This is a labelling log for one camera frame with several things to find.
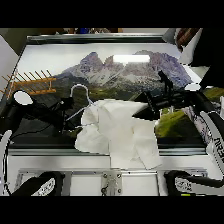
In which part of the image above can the black garment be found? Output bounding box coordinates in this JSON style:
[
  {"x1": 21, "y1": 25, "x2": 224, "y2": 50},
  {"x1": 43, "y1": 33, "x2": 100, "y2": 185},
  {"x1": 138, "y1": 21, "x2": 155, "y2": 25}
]
[{"x1": 190, "y1": 27, "x2": 224, "y2": 90}]

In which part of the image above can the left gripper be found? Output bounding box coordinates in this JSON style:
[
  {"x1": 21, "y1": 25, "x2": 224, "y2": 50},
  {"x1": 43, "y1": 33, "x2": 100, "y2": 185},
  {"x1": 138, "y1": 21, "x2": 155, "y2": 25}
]
[{"x1": 59, "y1": 96, "x2": 76, "y2": 112}]

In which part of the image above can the orange wooden rack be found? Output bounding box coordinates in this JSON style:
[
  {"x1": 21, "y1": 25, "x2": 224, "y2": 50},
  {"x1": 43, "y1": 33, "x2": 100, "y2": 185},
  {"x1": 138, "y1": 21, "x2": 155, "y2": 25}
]
[{"x1": 0, "y1": 68, "x2": 58, "y2": 101}]

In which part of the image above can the grey patterned garment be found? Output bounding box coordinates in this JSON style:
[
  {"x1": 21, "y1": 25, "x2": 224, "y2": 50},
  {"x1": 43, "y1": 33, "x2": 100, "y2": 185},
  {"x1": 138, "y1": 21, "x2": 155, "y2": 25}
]
[{"x1": 182, "y1": 105, "x2": 214, "y2": 148}]

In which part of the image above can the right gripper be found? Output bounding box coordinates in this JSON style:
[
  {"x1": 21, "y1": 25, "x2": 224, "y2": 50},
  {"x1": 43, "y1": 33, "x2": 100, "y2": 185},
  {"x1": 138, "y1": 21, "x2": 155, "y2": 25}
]
[{"x1": 141, "y1": 90, "x2": 165, "y2": 117}]

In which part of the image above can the white long-sleeved shirt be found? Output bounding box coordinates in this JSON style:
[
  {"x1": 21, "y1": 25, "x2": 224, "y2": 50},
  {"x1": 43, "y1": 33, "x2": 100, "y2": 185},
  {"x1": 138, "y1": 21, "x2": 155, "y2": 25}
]
[{"x1": 73, "y1": 98, "x2": 164, "y2": 171}]

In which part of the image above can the black cable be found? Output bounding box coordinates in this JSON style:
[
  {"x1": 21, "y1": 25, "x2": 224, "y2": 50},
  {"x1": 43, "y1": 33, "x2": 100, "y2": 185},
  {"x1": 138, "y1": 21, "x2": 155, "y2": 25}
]
[{"x1": 9, "y1": 122, "x2": 53, "y2": 142}]

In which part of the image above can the white clothes hanger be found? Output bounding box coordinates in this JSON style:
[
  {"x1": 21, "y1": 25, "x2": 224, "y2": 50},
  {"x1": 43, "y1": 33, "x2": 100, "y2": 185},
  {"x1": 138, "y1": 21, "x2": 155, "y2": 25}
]
[{"x1": 64, "y1": 83, "x2": 98, "y2": 123}]

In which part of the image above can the silver frame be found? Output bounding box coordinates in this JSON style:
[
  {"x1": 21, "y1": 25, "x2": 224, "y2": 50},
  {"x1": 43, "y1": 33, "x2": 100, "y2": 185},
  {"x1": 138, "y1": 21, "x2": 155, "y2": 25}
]
[{"x1": 6, "y1": 146, "x2": 214, "y2": 197}]

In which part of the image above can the brown striped garment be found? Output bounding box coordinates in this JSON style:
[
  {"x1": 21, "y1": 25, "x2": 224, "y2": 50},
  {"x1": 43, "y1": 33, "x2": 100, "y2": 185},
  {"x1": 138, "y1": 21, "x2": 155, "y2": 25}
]
[{"x1": 174, "y1": 27, "x2": 202, "y2": 52}]

